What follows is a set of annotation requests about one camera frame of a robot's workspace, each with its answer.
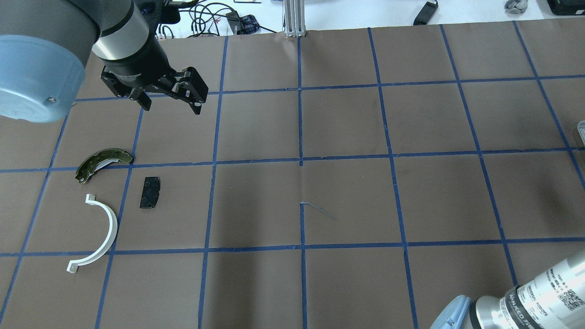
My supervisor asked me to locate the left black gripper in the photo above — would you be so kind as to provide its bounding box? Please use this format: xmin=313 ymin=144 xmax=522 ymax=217
xmin=101 ymin=43 xmax=209 ymax=115

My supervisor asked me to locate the black power adapter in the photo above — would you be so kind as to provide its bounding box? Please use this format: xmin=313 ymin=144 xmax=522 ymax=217
xmin=412 ymin=0 xmax=439 ymax=26

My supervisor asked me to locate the black brake pad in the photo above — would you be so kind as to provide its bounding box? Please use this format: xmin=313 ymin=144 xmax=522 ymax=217
xmin=139 ymin=176 xmax=161 ymax=209

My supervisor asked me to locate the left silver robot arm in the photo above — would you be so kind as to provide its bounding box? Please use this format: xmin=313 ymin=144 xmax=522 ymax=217
xmin=0 ymin=0 xmax=208 ymax=123

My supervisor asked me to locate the olive green brake shoe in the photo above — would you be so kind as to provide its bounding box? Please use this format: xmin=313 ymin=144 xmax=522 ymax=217
xmin=75 ymin=148 xmax=134 ymax=185

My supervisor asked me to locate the black flat box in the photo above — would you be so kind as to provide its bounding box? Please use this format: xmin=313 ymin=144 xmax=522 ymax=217
xmin=547 ymin=0 xmax=585 ymax=16

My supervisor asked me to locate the white curved plastic bracket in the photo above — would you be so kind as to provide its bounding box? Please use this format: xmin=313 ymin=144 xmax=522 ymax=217
xmin=67 ymin=194 xmax=118 ymax=274

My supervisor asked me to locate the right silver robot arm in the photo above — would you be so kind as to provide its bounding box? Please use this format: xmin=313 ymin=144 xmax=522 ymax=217
xmin=431 ymin=251 xmax=585 ymax=329

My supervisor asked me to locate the aluminium frame post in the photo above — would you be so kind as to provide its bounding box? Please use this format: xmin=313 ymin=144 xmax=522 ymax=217
xmin=282 ymin=0 xmax=307 ymax=37

